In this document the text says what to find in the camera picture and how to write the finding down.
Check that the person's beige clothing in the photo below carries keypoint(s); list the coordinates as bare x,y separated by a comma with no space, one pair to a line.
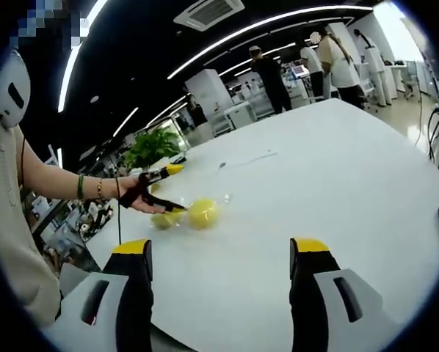
10,238

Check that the yellow tissue box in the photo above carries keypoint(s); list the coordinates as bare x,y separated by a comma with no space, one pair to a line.
155,187

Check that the green potted plant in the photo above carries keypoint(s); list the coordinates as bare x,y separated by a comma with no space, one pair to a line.
153,146

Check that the long ceiling light strip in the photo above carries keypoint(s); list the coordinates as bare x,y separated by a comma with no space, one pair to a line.
72,62

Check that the yellow silicone block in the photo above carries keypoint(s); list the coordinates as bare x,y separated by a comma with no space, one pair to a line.
164,221
203,213

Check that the ceiling air conditioner vent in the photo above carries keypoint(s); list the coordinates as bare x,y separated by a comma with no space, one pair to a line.
208,12

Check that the person's left hand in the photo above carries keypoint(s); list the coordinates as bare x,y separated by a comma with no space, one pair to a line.
148,209

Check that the white worn device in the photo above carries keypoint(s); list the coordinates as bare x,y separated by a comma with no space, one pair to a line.
6,77

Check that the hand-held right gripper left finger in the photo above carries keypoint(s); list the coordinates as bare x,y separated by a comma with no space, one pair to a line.
107,311

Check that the white office chair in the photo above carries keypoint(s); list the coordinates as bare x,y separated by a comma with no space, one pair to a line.
223,124
262,108

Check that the short ceiling light strip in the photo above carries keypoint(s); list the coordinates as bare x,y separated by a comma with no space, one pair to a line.
126,121

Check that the grey chair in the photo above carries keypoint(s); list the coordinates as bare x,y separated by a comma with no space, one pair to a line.
78,275

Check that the clear plastic bag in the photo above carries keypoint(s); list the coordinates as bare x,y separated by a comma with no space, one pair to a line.
225,199

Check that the black and white device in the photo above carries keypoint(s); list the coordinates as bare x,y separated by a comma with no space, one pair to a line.
96,218

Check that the white pillar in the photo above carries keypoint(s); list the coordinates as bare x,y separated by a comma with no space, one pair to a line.
208,89

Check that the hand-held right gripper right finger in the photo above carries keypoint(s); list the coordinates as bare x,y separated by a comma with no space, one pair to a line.
324,311

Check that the curved ceiling light strip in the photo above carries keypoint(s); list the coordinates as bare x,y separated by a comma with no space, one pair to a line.
263,25

